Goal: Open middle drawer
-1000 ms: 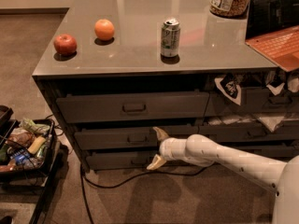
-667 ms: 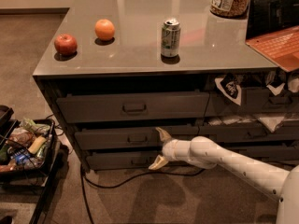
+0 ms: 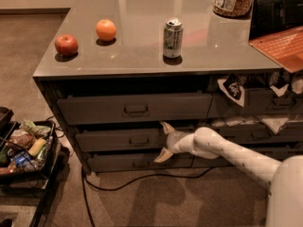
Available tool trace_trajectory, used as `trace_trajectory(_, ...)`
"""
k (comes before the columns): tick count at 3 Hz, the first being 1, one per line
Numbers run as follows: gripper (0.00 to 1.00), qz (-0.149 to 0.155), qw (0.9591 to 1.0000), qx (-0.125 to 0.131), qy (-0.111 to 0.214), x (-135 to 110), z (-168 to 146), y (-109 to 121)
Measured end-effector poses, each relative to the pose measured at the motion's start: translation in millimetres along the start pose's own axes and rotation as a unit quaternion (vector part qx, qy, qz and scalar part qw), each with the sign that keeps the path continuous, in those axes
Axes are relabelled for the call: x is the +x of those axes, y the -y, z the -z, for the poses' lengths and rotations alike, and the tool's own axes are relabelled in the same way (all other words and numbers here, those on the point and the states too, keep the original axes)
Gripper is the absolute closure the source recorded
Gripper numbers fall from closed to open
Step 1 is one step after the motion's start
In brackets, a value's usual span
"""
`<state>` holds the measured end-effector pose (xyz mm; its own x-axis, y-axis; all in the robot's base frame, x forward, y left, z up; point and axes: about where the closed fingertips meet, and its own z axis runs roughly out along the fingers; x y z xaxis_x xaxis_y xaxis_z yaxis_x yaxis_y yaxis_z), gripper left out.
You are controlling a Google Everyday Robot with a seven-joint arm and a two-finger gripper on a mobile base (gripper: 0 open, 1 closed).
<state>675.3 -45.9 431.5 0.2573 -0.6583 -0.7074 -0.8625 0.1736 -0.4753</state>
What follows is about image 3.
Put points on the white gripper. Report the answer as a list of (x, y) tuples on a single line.
[(173, 140)]

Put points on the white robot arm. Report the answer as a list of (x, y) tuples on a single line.
[(282, 179)]

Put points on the grey drawer cabinet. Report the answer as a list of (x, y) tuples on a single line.
[(133, 62)]

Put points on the white crumpled bag in drawer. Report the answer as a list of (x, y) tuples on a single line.
[(282, 83)]

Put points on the green white soda can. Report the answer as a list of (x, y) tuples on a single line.
[(172, 38)]

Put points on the green bag in bin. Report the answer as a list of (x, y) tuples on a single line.
[(31, 127)]

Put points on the yellow snack in bin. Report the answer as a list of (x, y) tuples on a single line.
[(37, 146)]

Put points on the orange fruit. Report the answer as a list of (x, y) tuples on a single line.
[(106, 30)]

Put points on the black bin of snacks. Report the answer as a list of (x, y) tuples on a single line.
[(14, 140)]

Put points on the red apple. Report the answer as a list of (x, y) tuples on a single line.
[(66, 45)]

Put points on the blue packet in bin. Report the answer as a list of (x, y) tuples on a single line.
[(21, 158)]

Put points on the orange laptop keyboard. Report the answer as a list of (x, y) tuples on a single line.
[(284, 48)]

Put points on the large snack jar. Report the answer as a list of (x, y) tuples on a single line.
[(232, 8)]

